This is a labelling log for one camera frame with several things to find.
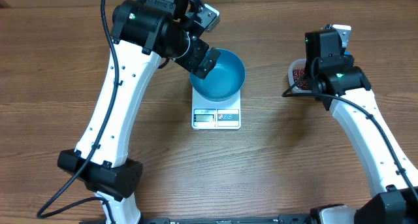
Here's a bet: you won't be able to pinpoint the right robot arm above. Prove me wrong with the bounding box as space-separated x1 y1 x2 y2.
304 26 417 223

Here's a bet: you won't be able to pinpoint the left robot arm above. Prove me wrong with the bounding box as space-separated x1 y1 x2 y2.
57 0 220 223

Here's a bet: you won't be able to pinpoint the teal round bowl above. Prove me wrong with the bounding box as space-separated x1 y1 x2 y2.
189 48 246 102

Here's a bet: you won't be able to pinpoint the white digital kitchen scale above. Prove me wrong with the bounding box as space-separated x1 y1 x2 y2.
191 89 242 130

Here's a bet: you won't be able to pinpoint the clear plastic food container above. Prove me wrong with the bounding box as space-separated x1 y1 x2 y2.
288 59 311 93

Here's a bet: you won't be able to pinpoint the red adzuki beans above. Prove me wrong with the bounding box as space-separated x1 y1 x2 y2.
293 68 308 90

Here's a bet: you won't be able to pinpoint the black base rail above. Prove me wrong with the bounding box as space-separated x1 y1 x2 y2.
79 214 327 224

